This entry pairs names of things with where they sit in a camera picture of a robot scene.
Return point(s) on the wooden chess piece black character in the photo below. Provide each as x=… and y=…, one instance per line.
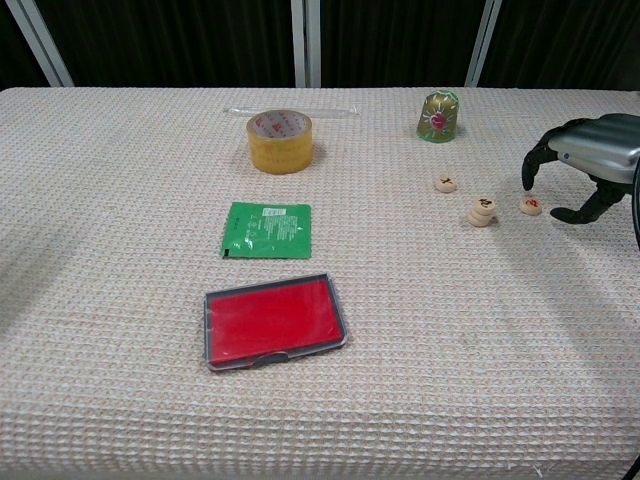
x=485, y=203
x=446, y=184

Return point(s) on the green foil sachet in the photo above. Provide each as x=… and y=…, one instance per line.
x=270, y=235

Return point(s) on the clear plastic tube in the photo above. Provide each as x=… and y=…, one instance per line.
x=340, y=111

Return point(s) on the yellow packing tape roll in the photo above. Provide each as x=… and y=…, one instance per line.
x=280, y=155

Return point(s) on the white partition frame post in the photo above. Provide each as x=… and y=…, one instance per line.
x=42, y=50
x=298, y=45
x=483, y=45

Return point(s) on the red flat case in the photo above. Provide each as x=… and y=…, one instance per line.
x=275, y=325

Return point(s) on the gold foil wrapped candy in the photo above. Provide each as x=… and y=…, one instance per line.
x=439, y=120

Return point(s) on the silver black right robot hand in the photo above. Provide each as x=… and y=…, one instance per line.
x=600, y=145

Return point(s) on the black curtain panel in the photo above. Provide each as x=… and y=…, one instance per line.
x=565, y=40
x=10, y=60
x=400, y=40
x=175, y=40

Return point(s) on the beige waffle tablecloth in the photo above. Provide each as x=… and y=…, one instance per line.
x=100, y=250

